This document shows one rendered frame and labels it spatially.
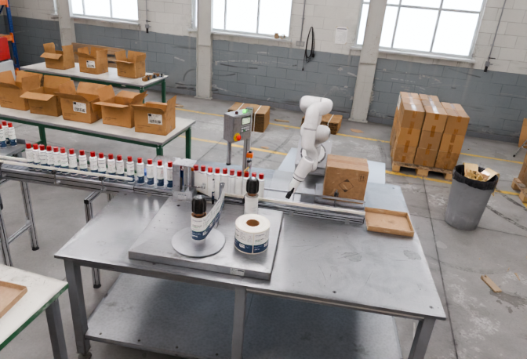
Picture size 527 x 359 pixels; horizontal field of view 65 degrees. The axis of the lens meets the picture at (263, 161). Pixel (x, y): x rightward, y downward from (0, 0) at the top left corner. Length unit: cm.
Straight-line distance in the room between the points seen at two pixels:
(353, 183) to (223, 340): 138
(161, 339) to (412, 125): 426
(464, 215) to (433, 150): 141
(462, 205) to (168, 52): 643
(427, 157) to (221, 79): 448
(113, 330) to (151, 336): 25
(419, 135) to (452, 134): 40
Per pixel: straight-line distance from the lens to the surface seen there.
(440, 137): 598
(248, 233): 231
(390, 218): 307
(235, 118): 273
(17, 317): 232
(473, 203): 482
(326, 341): 291
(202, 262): 232
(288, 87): 824
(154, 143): 421
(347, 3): 791
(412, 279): 254
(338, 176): 303
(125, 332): 292
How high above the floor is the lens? 229
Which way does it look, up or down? 23 degrees down
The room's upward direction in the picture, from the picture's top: 5 degrees clockwise
